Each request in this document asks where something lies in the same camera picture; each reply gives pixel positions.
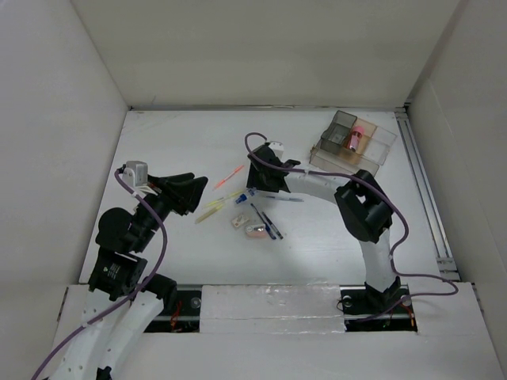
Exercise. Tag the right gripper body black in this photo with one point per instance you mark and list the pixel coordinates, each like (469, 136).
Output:
(264, 178)

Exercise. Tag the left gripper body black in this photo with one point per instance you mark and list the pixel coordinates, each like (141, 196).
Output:
(170, 198)

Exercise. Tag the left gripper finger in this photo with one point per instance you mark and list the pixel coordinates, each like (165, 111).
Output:
(192, 189)
(176, 179)

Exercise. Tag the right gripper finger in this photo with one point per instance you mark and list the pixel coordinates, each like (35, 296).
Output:
(277, 185)
(254, 179)

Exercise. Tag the white correction fluid bottle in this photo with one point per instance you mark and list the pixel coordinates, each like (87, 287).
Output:
(246, 195)

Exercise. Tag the thin blue refill pen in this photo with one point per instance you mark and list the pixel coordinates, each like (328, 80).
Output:
(283, 198)

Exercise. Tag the black blue gel pen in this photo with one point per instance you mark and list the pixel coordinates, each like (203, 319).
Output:
(272, 226)

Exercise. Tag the white eraser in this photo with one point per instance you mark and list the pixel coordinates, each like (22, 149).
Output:
(239, 221)

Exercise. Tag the blue ballpoint pen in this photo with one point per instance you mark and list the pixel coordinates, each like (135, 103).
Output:
(267, 227)

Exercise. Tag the pink pencil sharpener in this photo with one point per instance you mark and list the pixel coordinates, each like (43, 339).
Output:
(256, 231)

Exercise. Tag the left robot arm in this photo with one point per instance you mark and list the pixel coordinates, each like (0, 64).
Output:
(122, 298)

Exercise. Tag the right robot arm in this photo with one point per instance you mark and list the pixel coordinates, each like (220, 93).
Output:
(362, 204)

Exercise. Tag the clear plastic desk organizer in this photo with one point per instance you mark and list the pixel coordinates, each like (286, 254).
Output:
(330, 153)

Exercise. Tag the orange pink pen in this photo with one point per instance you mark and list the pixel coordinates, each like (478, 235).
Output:
(228, 177)

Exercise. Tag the yellow highlighter pen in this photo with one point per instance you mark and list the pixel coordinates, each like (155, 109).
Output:
(222, 199)

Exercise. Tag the pale yellow pen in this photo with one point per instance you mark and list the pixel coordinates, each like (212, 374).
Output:
(208, 213)

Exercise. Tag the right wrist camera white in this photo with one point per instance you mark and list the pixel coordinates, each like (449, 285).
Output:
(277, 148)

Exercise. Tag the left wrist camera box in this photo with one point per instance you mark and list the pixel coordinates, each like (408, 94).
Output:
(135, 174)

